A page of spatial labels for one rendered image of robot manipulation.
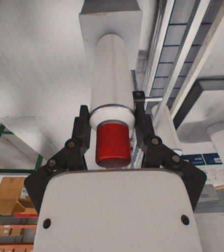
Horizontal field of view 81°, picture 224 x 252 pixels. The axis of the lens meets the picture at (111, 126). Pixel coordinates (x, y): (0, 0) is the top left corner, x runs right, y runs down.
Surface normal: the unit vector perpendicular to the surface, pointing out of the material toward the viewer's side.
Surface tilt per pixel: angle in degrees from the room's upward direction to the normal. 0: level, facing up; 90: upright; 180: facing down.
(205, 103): 0
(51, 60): 0
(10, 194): 92
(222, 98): 0
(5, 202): 100
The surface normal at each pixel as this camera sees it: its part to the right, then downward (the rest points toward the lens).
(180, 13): 0.02, 0.83
